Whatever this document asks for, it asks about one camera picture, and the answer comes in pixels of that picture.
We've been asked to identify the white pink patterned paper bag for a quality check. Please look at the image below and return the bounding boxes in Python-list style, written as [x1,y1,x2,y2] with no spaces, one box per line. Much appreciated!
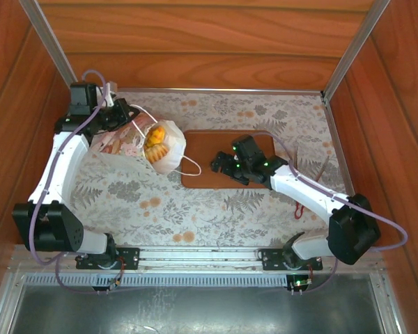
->
[85,104,203,178]

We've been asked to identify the metal tongs with red handle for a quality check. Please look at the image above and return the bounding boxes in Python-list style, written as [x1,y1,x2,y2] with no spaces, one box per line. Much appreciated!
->
[292,144,332,221]

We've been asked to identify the brown rectangular tray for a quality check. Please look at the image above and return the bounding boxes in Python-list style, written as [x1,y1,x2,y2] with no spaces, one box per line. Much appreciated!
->
[180,129,276,189]

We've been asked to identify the floral grey tablecloth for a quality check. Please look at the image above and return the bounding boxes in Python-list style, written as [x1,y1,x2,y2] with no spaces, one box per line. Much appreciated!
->
[64,88,365,248]

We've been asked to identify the aluminium table edge strip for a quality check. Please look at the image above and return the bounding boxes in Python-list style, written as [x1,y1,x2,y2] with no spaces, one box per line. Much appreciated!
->
[116,87,324,96]
[322,95,356,196]

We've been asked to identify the small circuit board green light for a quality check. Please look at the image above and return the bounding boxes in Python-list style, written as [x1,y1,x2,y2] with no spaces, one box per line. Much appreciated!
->
[287,274,314,296]

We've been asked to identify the grey metal sheet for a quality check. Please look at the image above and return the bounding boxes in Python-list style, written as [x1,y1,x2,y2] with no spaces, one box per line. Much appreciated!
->
[10,274,386,334]

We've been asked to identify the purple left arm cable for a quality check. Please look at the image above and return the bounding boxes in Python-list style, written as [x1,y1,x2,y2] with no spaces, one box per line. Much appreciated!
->
[27,69,126,295]

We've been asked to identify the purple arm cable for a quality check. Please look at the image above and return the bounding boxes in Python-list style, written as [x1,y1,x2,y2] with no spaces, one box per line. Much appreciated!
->
[247,131,409,293]
[27,69,126,295]

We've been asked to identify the aluminium corner post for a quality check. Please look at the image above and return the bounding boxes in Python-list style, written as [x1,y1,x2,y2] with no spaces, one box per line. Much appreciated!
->
[19,0,79,86]
[320,0,392,102]

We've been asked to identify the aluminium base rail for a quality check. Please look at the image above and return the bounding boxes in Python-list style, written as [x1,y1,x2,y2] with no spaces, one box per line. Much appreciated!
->
[6,244,387,276]

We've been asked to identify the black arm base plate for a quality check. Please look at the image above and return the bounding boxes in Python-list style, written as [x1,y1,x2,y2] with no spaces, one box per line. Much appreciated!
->
[75,246,141,271]
[260,247,324,271]

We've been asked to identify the grey slotted cable duct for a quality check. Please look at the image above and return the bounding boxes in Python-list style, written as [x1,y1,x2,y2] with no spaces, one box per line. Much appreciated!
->
[20,272,300,289]

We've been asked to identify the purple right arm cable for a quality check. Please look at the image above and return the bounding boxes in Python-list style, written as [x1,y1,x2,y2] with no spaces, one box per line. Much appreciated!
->
[247,131,409,293]

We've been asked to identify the aluminium frame bar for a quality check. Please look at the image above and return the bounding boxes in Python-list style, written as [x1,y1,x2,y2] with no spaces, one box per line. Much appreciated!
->
[0,274,25,334]
[369,271,405,334]

